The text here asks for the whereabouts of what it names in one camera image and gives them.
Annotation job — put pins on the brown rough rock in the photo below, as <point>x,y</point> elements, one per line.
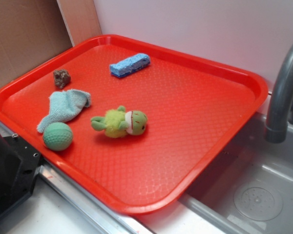
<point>61,78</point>

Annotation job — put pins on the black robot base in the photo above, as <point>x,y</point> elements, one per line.
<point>19,166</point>

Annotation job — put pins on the red plastic tray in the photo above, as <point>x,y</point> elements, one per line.
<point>194,108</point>

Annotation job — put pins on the green plush frog toy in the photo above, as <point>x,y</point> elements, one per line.
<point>118,123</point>

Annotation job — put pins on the blue sponge block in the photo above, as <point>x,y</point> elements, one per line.
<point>130,65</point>

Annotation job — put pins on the light blue cloth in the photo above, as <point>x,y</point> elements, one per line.
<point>64,106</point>

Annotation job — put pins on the green dimpled ball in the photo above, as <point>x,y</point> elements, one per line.
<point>58,136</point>

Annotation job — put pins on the grey plastic sink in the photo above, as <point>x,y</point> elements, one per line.
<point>248,187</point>

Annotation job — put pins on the brown cardboard panel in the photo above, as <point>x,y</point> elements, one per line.
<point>34,31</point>

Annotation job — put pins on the grey curved faucet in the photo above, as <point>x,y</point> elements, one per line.
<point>280,111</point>

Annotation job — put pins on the aluminium rail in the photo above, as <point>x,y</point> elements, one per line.
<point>59,206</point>

